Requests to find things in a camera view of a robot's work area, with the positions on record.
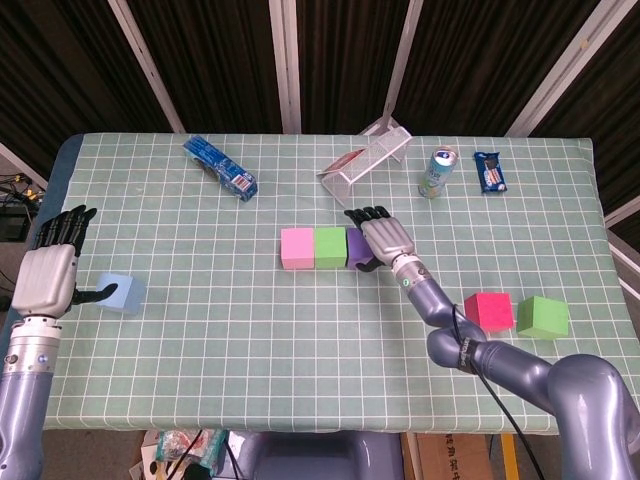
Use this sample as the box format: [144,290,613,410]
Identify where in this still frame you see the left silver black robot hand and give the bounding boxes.
[10,204,120,319]

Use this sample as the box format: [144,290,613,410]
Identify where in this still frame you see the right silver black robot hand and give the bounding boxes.
[343,205,416,274]

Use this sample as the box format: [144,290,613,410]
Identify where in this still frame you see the purple foam cube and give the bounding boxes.
[346,227,376,269]

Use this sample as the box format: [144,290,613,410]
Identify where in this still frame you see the green foam cube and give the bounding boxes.
[515,294,571,342]
[313,226,349,270]

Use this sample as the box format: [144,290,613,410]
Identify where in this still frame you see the pink foam cube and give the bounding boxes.
[280,227,316,271]

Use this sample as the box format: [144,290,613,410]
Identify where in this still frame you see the red foam cube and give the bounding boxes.
[463,292,516,334]

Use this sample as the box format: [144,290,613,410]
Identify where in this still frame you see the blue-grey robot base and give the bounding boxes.
[249,430,405,480]

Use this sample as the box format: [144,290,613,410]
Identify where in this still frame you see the black box device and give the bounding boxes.
[0,209,32,244]

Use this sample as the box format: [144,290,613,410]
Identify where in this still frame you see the green white drink can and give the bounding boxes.
[418,145,460,201]

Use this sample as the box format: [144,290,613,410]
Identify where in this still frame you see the light blue foam cube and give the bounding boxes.
[94,272,148,316]

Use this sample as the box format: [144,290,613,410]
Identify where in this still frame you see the red card in basket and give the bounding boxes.
[323,148,365,174]

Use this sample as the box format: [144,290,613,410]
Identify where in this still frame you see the dark blue cookie packet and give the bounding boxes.
[473,151,510,196]

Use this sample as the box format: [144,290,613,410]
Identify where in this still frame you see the green checked tablecloth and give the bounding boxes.
[42,132,639,434]

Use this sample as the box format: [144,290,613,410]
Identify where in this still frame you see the long blue cookie box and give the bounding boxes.
[182,135,260,203]

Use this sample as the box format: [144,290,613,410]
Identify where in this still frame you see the white printed bag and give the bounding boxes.
[130,430,166,480]

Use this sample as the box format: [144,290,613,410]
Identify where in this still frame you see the brown cardboard box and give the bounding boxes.
[414,432,504,480]

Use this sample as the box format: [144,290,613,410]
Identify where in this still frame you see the teal snack bag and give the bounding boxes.
[155,429,229,476]

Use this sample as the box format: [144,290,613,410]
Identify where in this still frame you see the black pleated curtain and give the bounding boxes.
[0,0,640,236]

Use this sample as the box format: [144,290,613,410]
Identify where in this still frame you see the yellow bar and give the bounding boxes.
[501,432,519,480]

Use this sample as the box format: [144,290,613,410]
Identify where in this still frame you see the white wire mesh basket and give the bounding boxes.
[316,125,413,207]

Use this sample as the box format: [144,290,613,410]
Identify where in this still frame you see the tangled cable bundle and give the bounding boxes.
[0,172,44,207]

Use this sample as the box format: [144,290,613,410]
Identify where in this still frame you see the white metal frame post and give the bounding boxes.
[503,0,629,137]
[603,194,640,226]
[107,0,187,134]
[0,141,50,190]
[268,0,303,135]
[359,0,426,137]
[607,232,640,296]

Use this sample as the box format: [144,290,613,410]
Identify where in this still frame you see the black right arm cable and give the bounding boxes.
[449,304,534,480]

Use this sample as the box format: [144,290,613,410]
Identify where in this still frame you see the thin black hanging cable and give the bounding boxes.
[169,428,204,474]

